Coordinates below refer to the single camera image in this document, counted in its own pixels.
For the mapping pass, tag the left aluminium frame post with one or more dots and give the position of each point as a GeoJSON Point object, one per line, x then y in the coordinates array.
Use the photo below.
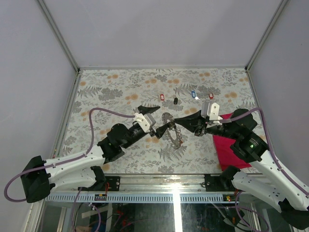
{"type": "Point", "coordinates": [57, 33]}

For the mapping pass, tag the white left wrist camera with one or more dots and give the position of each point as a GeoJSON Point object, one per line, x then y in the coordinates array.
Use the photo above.
{"type": "Point", "coordinates": [145, 121]}

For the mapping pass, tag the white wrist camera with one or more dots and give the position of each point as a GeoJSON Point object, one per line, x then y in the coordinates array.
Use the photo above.
{"type": "Point", "coordinates": [210, 111]}
{"type": "Point", "coordinates": [145, 121]}

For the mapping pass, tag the grey slotted cable duct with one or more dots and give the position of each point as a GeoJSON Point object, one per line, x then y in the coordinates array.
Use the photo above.
{"type": "Point", "coordinates": [135, 198]}

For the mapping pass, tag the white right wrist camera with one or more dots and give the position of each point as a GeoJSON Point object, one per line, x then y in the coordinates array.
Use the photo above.
{"type": "Point", "coordinates": [210, 111]}

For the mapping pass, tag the large silver keyring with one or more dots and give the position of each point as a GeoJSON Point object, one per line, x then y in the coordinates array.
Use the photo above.
{"type": "Point", "coordinates": [173, 132]}

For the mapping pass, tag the red cloth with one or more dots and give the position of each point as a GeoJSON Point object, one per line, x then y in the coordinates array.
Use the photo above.
{"type": "Point", "coordinates": [225, 155]}

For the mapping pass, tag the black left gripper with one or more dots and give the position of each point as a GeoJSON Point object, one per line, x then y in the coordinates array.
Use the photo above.
{"type": "Point", "coordinates": [161, 130]}

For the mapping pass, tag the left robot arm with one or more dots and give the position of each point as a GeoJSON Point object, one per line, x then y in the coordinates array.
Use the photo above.
{"type": "Point", "coordinates": [83, 170]}

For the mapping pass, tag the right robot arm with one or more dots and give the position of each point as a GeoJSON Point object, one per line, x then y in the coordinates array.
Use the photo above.
{"type": "Point", "coordinates": [288, 195]}

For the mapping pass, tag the blue key tag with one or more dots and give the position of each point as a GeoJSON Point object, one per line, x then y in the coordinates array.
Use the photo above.
{"type": "Point", "coordinates": [194, 95]}

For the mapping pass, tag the aluminium frame post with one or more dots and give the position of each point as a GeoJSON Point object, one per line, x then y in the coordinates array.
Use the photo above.
{"type": "Point", "coordinates": [281, 7]}
{"type": "Point", "coordinates": [57, 33]}

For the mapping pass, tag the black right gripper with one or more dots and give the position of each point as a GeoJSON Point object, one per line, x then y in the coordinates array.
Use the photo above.
{"type": "Point", "coordinates": [194, 123]}

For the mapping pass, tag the right aluminium frame post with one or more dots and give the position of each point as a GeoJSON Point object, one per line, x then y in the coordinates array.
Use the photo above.
{"type": "Point", "coordinates": [281, 7]}

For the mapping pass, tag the floral table mat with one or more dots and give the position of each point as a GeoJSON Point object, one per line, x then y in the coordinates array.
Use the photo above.
{"type": "Point", "coordinates": [107, 97]}

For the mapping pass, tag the aluminium mounting rail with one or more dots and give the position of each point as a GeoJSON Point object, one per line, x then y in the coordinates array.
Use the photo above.
{"type": "Point", "coordinates": [162, 183]}

